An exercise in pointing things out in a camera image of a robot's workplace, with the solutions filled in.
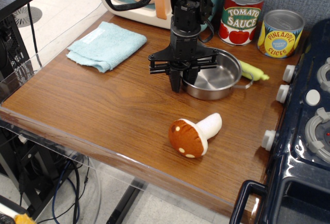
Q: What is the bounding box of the dark blue toy stove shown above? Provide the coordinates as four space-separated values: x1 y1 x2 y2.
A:
230 19 329 223

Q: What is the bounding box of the tomato sauce can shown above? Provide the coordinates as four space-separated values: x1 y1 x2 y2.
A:
219 0 264 45

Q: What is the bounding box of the yellow object bottom left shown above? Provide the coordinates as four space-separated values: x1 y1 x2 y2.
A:
13 214 36 224

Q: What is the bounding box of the light blue folded cloth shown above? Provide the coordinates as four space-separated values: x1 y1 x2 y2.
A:
67 22 147 73

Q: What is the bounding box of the toy microwave oven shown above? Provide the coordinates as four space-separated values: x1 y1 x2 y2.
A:
96 0 227 34

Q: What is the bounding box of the plush brown mushroom toy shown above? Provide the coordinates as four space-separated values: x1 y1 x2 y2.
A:
168 113 222 158

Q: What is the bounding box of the blue cable under table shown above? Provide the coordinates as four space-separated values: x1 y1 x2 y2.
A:
51 161 80 224

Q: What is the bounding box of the spoon with green handle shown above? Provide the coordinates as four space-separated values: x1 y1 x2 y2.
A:
239 60 270 81

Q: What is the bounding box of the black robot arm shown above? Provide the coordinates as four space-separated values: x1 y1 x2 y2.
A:
105 0 219 92

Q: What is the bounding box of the pineapple slices can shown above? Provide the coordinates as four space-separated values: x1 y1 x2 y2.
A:
257 9 305 59

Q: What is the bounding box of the black cable under table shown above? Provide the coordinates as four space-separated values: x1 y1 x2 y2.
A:
38 156 91 224

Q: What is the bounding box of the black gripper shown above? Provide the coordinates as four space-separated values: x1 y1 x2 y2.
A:
148 27 219 92

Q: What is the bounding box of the silver metal pot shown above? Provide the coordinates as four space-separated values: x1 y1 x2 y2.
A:
181 50 255 100

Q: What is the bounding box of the black table leg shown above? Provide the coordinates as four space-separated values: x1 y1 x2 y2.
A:
106 186 140 224

